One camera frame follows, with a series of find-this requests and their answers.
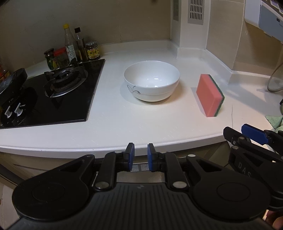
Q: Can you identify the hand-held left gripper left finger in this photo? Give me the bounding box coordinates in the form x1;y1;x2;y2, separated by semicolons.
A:
55;143;135;192

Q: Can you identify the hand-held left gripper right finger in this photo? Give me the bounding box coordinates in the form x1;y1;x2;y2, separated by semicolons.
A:
147;143;224;190

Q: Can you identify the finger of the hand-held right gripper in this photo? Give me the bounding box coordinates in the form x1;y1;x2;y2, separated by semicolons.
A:
223;126;283;162
241;124;283;146

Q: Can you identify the pink and green sponge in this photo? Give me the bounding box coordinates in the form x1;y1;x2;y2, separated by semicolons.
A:
196;74;225;117

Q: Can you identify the clear glass bowl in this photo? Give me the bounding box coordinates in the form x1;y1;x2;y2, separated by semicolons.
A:
123;60;180;102

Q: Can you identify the person's right hand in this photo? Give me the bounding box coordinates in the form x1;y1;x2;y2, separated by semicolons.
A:
264;210;283;230

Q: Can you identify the green cloth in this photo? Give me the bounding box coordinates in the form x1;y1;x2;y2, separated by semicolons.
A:
265;114;283;133

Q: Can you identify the glass pot lid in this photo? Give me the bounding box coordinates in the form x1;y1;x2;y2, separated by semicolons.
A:
267;63;283;93

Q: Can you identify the black glass gas cooktop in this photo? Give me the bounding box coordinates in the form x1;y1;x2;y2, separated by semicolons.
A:
0;58;106;130

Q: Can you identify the black gas burner grate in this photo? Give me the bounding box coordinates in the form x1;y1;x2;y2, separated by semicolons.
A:
44;65;88;98

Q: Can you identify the beige base cabinet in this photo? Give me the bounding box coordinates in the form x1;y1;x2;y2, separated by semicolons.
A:
0;142;231;222

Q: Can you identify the yellow label sauce jar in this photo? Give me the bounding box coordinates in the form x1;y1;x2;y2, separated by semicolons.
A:
85;40;101;61

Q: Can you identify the dark bottle with black cap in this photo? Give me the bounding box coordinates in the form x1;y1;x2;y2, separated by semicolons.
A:
74;27;88;63

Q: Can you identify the red lid jar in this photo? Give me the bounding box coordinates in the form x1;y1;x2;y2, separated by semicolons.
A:
53;47;71;68

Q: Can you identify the clear bottle with yellow cap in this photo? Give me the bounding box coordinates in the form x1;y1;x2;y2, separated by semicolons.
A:
63;24;78;64

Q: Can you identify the green pickle jar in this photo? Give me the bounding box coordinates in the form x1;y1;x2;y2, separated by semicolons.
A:
44;48;58;71

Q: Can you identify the grey vent grille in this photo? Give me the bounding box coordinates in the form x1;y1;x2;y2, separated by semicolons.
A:
188;0;204;24

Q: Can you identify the black cooking pot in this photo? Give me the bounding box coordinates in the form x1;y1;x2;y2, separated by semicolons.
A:
0;68;28;102

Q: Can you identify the white wall-mounted appliance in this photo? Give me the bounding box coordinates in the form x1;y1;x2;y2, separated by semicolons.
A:
244;0;283;43

